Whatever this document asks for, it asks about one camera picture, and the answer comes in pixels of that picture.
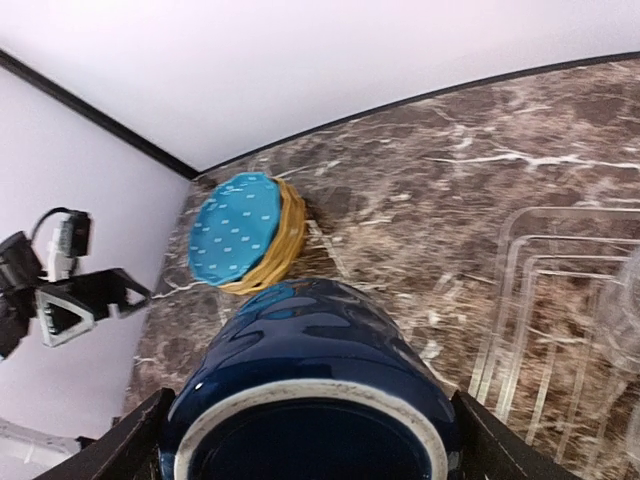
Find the black frame post left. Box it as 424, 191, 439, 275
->
1, 50, 200, 180

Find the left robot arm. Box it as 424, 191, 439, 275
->
1, 231, 151, 360

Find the dark blue mug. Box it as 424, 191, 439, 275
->
159, 278, 462, 479

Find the blue polka dot plate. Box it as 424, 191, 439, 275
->
188, 172, 281, 286

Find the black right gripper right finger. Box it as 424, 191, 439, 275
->
451, 391, 579, 480

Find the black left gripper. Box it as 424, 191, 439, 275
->
1, 264, 150, 350

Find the yellow polka dot plate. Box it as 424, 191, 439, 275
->
219, 219, 305, 295
219, 178, 306, 295

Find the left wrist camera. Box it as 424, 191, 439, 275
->
30, 207, 92, 282

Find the metal wire dish rack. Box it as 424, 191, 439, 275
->
468, 204, 639, 479

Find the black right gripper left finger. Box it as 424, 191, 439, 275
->
36, 388, 175, 480

